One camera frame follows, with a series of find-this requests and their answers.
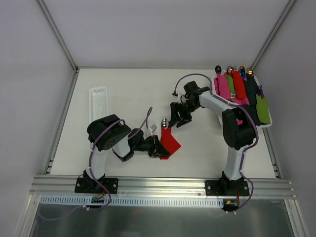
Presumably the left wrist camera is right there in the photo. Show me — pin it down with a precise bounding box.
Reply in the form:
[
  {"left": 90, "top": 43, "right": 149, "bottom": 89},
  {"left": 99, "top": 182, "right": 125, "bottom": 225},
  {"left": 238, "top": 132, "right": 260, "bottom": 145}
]
[{"left": 147, "top": 124, "right": 157, "bottom": 136}]

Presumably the white perforated utensil tray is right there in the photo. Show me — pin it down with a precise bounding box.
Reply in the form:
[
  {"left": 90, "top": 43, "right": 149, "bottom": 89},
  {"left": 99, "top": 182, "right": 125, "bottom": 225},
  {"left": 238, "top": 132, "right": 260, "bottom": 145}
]
[{"left": 88, "top": 86, "right": 109, "bottom": 123}]

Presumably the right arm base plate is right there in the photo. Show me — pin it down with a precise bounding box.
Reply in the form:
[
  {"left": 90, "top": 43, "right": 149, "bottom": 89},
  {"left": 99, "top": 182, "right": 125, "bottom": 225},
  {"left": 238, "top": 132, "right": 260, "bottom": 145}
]
[{"left": 204, "top": 180, "right": 250, "bottom": 197}]

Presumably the left frame post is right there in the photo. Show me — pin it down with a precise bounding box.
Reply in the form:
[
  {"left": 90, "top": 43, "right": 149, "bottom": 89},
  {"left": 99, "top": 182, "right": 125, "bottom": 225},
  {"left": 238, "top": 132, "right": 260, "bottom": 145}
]
[{"left": 37, "top": 0, "right": 79, "bottom": 72}]

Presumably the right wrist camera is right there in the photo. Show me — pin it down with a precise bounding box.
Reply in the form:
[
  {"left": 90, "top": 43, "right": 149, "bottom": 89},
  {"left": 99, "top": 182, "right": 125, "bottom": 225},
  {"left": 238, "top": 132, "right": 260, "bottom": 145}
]
[{"left": 172, "top": 91, "right": 186, "bottom": 104}]

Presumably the white tray of rolls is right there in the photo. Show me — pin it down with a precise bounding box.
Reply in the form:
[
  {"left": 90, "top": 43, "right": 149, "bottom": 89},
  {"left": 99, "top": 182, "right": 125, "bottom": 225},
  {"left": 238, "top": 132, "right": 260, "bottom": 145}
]
[{"left": 212, "top": 70, "right": 273, "bottom": 127}]

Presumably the green napkin roll right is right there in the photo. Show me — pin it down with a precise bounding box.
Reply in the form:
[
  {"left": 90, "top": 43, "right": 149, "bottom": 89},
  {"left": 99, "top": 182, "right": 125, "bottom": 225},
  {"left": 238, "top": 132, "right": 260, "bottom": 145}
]
[{"left": 256, "top": 94, "right": 271, "bottom": 124}]

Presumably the pink napkin roll upper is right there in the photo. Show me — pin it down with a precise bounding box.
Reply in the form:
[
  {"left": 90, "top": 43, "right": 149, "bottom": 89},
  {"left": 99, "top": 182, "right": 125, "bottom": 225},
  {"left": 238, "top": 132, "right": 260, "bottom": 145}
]
[{"left": 217, "top": 74, "right": 231, "bottom": 100}]

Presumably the right frame post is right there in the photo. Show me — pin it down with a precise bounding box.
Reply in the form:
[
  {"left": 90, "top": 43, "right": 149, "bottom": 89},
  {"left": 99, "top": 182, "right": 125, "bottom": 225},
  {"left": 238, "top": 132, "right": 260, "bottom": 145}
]
[{"left": 250, "top": 0, "right": 297, "bottom": 70}]

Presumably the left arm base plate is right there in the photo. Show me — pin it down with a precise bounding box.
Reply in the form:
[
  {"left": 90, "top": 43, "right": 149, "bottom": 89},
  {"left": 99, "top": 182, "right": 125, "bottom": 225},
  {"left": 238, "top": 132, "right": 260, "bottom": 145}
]
[{"left": 75, "top": 176, "right": 119, "bottom": 194}]

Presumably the dark navy napkin roll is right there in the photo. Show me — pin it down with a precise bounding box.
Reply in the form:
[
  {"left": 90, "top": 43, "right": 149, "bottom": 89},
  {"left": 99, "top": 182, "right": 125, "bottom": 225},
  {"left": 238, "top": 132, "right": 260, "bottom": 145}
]
[{"left": 243, "top": 74, "right": 260, "bottom": 126}]

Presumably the green handled spoon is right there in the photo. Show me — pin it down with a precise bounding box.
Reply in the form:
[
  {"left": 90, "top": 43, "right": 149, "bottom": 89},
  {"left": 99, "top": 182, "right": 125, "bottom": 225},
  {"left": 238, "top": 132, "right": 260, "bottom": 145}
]
[{"left": 161, "top": 118, "right": 169, "bottom": 129}]

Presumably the green napkin roll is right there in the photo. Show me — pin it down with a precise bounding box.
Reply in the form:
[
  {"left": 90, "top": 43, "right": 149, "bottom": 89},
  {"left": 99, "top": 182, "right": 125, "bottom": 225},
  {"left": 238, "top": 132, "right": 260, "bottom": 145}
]
[
  {"left": 225, "top": 74, "right": 235, "bottom": 93},
  {"left": 256, "top": 94, "right": 271, "bottom": 124}
]

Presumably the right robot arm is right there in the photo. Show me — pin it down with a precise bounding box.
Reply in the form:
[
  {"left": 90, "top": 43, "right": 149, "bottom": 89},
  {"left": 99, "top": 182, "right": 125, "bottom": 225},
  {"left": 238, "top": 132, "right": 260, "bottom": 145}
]
[{"left": 169, "top": 81, "right": 259, "bottom": 197}]

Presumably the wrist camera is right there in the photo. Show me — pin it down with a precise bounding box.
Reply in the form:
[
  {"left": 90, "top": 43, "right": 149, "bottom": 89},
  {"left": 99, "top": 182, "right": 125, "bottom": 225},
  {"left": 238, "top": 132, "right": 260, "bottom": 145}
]
[
  {"left": 172, "top": 91, "right": 186, "bottom": 104},
  {"left": 147, "top": 124, "right": 157, "bottom": 136}
]

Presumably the pink napkin roll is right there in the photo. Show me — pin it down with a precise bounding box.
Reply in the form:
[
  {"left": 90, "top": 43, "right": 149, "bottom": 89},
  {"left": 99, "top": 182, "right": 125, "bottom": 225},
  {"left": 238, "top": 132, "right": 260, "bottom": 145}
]
[
  {"left": 233, "top": 97, "right": 250, "bottom": 105},
  {"left": 217, "top": 74, "right": 231, "bottom": 100}
]

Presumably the red napkin roll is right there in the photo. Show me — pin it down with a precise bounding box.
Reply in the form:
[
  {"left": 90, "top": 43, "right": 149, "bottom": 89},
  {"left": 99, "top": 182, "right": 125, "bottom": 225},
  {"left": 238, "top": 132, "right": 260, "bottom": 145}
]
[{"left": 232, "top": 70, "right": 246, "bottom": 100}]

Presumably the white slotted cable duct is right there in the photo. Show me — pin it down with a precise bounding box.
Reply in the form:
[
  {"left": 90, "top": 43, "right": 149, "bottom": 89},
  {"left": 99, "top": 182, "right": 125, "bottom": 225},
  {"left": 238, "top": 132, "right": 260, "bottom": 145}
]
[{"left": 39, "top": 195, "right": 224, "bottom": 208}]

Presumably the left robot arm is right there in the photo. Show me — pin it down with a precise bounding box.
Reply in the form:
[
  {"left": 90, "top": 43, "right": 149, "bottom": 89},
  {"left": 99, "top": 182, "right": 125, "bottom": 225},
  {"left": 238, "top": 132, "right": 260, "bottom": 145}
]
[{"left": 82, "top": 114, "right": 171, "bottom": 193}]

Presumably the frame post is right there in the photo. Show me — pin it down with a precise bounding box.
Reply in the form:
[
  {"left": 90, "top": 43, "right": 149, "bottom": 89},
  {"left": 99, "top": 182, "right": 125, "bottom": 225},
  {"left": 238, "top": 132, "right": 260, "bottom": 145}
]
[
  {"left": 250, "top": 0, "right": 297, "bottom": 70},
  {"left": 37, "top": 0, "right": 79, "bottom": 72}
]

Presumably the red paper napkin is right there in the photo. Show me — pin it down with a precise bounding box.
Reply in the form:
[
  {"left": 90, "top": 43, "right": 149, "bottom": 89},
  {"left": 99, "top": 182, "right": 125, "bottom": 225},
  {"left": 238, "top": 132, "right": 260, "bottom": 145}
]
[{"left": 159, "top": 127, "right": 181, "bottom": 160}]

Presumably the green napkin roll left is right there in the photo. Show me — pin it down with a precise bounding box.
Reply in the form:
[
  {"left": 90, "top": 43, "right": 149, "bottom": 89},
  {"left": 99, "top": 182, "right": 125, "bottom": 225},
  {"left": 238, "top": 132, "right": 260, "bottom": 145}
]
[{"left": 225, "top": 74, "right": 235, "bottom": 93}]

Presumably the pink napkin roll lower right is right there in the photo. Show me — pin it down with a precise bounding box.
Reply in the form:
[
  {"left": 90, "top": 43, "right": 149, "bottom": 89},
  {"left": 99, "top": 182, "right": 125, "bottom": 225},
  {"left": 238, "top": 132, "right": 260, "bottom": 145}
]
[{"left": 233, "top": 97, "right": 250, "bottom": 105}]

